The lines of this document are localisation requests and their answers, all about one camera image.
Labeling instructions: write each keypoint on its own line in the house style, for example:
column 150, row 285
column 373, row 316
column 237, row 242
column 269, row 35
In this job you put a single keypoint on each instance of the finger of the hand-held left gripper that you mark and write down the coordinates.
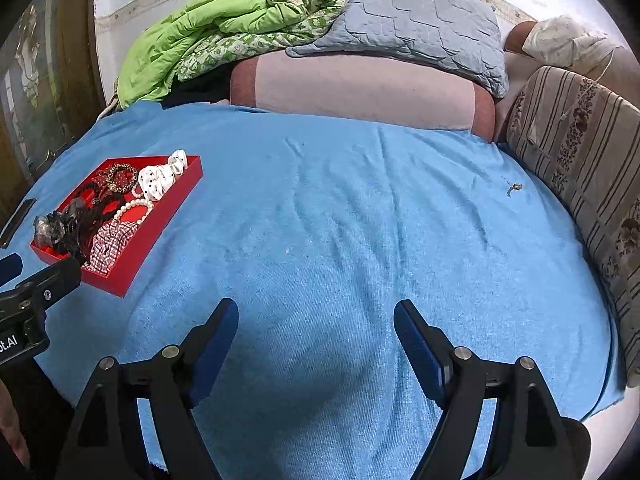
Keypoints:
column 9, row 267
column 55, row 280

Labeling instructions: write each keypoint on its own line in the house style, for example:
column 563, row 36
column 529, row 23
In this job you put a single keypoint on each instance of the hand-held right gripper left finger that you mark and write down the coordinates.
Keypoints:
column 215, row 345

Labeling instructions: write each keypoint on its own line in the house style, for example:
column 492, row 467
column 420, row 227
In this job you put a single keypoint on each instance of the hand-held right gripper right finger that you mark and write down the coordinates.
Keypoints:
column 420, row 350

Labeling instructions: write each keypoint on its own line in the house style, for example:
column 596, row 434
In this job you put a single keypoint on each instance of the grey satin scrunchie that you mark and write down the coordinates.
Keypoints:
column 50, row 227

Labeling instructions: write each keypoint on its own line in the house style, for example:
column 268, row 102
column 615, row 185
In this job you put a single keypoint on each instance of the black hair clip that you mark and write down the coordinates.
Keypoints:
column 87, row 230

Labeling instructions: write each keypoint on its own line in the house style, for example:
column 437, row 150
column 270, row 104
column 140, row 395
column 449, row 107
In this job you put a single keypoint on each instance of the brown plaid scrunchie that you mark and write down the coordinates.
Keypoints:
column 112, row 242

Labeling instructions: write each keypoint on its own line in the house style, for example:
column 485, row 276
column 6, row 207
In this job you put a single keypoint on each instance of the red tray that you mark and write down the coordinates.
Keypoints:
column 150, row 240

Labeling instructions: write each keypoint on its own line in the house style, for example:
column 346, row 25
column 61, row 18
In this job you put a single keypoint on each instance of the person's left hand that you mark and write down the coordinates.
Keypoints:
column 10, row 425

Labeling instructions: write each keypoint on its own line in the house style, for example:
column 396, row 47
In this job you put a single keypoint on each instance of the white floral scrunchie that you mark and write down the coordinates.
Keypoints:
column 155, row 180

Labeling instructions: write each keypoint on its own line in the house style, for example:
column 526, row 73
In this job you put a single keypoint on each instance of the blue blanket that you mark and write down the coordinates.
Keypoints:
column 350, row 210

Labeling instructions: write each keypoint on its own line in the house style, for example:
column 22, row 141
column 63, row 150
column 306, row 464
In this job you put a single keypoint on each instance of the small metallic trinket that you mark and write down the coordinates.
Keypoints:
column 514, row 189

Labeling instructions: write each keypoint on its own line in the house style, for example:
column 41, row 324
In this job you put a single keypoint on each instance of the wooden door with glass panel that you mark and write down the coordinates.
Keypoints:
column 70, row 60

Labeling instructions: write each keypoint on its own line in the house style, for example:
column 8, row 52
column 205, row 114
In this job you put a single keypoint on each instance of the black cloth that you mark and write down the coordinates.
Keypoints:
column 200, row 87

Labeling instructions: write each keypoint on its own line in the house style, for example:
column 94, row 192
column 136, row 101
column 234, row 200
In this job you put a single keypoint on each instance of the striped floral cushion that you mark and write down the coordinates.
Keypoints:
column 580, row 150

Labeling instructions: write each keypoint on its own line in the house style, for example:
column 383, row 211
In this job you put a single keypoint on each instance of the pink bolster pillow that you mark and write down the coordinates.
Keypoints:
column 360, row 90

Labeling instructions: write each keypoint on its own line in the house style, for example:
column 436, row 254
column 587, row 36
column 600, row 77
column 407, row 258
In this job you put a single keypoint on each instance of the green quilt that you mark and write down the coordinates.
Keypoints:
column 200, row 25

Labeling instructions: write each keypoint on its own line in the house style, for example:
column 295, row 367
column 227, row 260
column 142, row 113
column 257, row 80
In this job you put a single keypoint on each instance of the grey quilted pillow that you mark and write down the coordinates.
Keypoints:
column 410, row 25

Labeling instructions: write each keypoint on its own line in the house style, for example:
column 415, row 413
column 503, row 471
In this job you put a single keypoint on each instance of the white floral pillow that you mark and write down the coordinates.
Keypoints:
column 565, row 40

